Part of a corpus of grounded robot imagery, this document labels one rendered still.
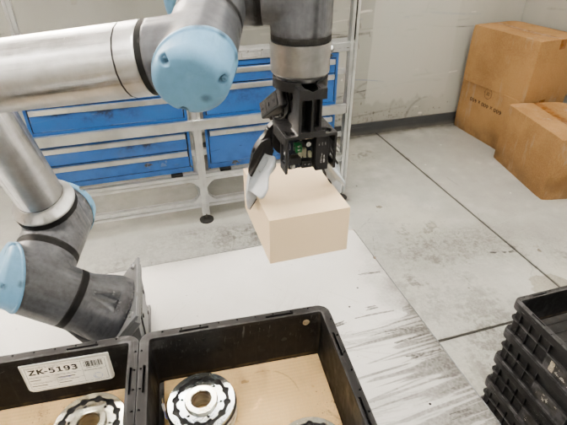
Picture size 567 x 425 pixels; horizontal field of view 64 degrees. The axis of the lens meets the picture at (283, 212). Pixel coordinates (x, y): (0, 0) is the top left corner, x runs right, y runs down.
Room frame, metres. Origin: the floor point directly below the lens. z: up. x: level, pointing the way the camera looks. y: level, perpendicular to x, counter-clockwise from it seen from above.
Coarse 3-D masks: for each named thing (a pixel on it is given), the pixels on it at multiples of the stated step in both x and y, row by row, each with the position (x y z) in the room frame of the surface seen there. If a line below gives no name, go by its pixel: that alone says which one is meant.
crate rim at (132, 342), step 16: (128, 336) 0.48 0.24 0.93; (32, 352) 0.45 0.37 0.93; (48, 352) 0.45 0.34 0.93; (64, 352) 0.45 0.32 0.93; (80, 352) 0.45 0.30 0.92; (128, 352) 0.45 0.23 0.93; (128, 368) 0.42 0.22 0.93; (128, 384) 0.40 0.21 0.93; (128, 400) 0.37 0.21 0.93; (128, 416) 0.35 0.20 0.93
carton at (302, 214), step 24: (312, 168) 0.67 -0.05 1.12; (288, 192) 0.59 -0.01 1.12; (312, 192) 0.59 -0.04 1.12; (336, 192) 0.59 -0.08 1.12; (264, 216) 0.54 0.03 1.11; (288, 216) 0.52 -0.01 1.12; (312, 216) 0.53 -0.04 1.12; (336, 216) 0.54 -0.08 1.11; (264, 240) 0.54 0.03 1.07; (288, 240) 0.52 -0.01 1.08; (312, 240) 0.53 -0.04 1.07; (336, 240) 0.54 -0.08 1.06
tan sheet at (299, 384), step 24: (288, 360) 0.51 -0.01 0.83; (312, 360) 0.51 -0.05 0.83; (168, 384) 0.47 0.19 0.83; (240, 384) 0.47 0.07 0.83; (264, 384) 0.47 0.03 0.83; (288, 384) 0.47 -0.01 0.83; (312, 384) 0.47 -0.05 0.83; (240, 408) 0.42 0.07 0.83; (264, 408) 0.42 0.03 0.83; (288, 408) 0.42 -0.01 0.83; (312, 408) 0.42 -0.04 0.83; (336, 408) 0.42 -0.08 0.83
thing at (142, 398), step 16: (224, 320) 0.51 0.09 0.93; (240, 320) 0.51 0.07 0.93; (256, 320) 0.51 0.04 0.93; (272, 320) 0.51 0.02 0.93; (144, 336) 0.48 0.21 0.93; (160, 336) 0.48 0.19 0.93; (176, 336) 0.48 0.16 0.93; (336, 336) 0.48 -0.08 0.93; (144, 352) 0.45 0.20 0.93; (336, 352) 0.45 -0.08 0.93; (144, 368) 0.43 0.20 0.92; (352, 368) 0.42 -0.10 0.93; (144, 384) 0.40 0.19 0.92; (352, 384) 0.39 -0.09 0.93; (144, 400) 0.37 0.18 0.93; (144, 416) 0.35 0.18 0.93; (368, 416) 0.35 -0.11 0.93
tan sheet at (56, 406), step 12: (120, 396) 0.44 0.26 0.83; (12, 408) 0.42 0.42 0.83; (24, 408) 0.42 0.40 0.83; (36, 408) 0.42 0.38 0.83; (48, 408) 0.42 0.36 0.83; (60, 408) 0.42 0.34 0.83; (0, 420) 0.40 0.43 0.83; (12, 420) 0.40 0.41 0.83; (24, 420) 0.40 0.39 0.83; (36, 420) 0.40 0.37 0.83; (48, 420) 0.40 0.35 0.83
